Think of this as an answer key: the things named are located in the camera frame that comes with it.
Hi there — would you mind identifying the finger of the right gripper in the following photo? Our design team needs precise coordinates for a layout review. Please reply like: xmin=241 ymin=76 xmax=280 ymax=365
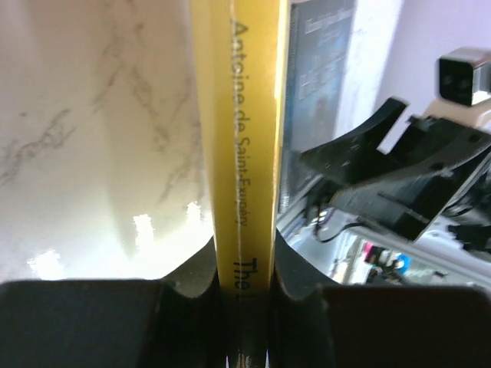
xmin=300 ymin=97 xmax=407 ymax=184

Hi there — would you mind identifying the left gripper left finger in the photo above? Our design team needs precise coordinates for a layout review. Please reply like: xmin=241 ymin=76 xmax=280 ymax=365
xmin=1 ymin=242 xmax=222 ymax=367

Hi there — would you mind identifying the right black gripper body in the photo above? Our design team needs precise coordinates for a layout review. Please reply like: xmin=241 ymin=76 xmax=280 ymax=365
xmin=330 ymin=116 xmax=490 ymax=242

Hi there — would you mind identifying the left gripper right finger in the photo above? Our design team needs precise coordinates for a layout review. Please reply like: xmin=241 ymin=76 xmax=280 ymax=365
xmin=269 ymin=236 xmax=490 ymax=367

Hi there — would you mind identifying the dark cover bottom book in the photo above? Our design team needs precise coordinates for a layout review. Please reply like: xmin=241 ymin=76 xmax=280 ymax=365
xmin=278 ymin=1 xmax=355 ymax=215

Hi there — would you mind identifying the yellow thin book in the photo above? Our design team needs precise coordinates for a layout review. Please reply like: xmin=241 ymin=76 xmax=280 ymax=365
xmin=190 ymin=1 xmax=290 ymax=367

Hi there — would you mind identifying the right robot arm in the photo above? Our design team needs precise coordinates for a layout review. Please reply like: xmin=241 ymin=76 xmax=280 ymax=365
xmin=301 ymin=98 xmax=490 ymax=251

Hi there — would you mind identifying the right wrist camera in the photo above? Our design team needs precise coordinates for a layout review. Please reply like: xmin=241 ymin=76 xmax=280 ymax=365
xmin=437 ymin=47 xmax=490 ymax=107

